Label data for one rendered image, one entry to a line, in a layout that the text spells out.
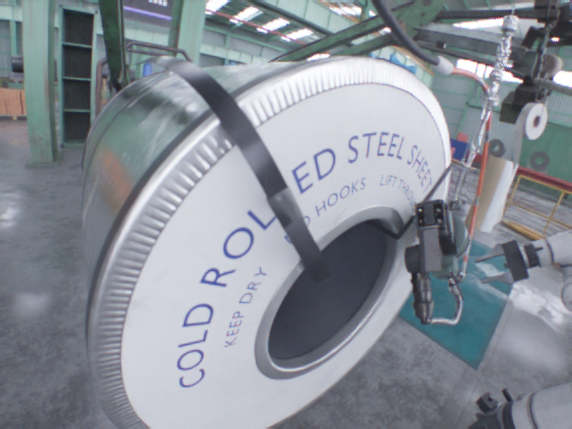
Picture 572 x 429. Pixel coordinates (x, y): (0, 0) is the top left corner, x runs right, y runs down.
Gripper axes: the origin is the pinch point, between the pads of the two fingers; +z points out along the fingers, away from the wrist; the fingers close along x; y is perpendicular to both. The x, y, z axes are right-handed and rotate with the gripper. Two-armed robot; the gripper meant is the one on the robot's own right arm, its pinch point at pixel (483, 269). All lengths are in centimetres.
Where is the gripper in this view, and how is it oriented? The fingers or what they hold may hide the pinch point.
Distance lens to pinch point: 107.2
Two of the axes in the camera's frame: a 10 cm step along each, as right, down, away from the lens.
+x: -0.5, -8.8, 4.7
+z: -7.6, 3.4, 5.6
